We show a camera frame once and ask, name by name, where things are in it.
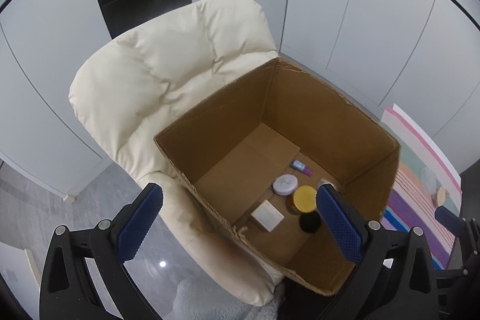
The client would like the beige heart-shaped powder puff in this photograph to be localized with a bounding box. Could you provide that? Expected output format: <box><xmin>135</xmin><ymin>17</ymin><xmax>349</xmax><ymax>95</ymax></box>
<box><xmin>433</xmin><ymin>186</ymin><xmax>448</xmax><ymax>207</ymax></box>

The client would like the blue bottle with pink cap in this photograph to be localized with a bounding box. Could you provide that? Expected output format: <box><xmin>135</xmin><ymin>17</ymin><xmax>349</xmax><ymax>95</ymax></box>
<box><xmin>290</xmin><ymin>159</ymin><xmax>313</xmax><ymax>176</ymax></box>

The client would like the clear plastic puff case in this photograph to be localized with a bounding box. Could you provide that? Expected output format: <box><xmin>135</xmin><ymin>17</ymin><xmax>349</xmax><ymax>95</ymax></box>
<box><xmin>421</xmin><ymin>166</ymin><xmax>438</xmax><ymax>196</ymax></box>

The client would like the black round lid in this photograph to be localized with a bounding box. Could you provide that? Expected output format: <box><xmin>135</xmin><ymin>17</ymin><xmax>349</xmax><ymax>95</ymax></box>
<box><xmin>298</xmin><ymin>210</ymin><xmax>322</xmax><ymax>234</ymax></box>

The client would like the striped multicolour blanket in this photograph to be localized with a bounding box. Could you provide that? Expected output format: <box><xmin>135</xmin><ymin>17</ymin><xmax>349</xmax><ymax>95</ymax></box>
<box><xmin>381</xmin><ymin>105</ymin><xmax>462</xmax><ymax>270</ymax></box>

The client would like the red tin can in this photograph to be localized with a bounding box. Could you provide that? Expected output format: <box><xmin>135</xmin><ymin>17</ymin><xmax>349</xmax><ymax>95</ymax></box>
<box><xmin>316</xmin><ymin>178</ymin><xmax>340</xmax><ymax>192</ymax></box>

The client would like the jar with yellow lid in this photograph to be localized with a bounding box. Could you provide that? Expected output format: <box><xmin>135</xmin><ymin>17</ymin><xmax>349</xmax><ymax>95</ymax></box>
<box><xmin>286</xmin><ymin>185</ymin><xmax>317</xmax><ymax>214</ymax></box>

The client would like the fluffy grey rug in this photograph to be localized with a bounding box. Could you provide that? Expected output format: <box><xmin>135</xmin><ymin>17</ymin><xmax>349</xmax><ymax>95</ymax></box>
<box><xmin>166</xmin><ymin>276</ymin><xmax>285</xmax><ymax>320</ymax></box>

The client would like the small white square box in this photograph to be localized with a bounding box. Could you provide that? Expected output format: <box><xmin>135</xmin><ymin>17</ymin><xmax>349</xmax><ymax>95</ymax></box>
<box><xmin>250</xmin><ymin>200</ymin><xmax>284</xmax><ymax>232</ymax></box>

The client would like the lilac round compact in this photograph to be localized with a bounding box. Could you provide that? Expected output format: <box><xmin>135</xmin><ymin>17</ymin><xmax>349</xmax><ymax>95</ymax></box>
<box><xmin>272</xmin><ymin>174</ymin><xmax>299</xmax><ymax>196</ymax></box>

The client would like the brown cardboard box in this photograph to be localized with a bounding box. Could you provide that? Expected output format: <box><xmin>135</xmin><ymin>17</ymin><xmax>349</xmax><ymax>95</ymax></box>
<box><xmin>155</xmin><ymin>58</ymin><xmax>400</xmax><ymax>296</ymax></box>

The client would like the cream padded chair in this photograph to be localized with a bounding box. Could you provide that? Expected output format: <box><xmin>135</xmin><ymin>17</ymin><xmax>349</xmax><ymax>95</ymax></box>
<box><xmin>68</xmin><ymin>0</ymin><xmax>282</xmax><ymax>306</ymax></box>

